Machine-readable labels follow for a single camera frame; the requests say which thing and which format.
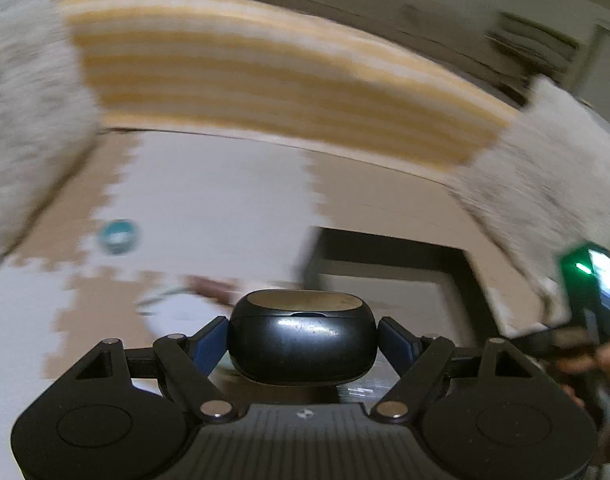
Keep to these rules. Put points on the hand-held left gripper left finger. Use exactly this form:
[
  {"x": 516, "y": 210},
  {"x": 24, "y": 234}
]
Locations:
[{"x": 212, "y": 344}]

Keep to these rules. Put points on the black tray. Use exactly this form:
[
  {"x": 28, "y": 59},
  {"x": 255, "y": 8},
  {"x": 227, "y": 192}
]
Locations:
[{"x": 385, "y": 255}]

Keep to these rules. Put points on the reddish small object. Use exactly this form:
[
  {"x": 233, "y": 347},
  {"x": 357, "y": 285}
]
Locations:
[{"x": 212, "y": 286}]

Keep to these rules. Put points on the black earbud case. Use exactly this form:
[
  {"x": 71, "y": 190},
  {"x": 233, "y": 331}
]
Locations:
[{"x": 300, "y": 342}]

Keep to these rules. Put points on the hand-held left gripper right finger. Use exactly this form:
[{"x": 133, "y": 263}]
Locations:
[{"x": 394, "y": 342}]

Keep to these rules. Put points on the teal tape roll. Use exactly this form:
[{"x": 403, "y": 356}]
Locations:
[{"x": 117, "y": 236}]

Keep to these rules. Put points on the yellow checked cover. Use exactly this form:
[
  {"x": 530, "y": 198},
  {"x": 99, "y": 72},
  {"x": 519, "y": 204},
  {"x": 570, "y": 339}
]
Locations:
[{"x": 265, "y": 70}]

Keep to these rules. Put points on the fluffy white pillow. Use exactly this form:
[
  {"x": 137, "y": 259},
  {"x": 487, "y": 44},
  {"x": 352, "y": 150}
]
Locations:
[
  {"x": 540, "y": 160},
  {"x": 30, "y": 110}
]

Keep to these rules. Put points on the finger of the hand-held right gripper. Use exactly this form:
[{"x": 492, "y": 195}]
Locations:
[{"x": 560, "y": 344}]

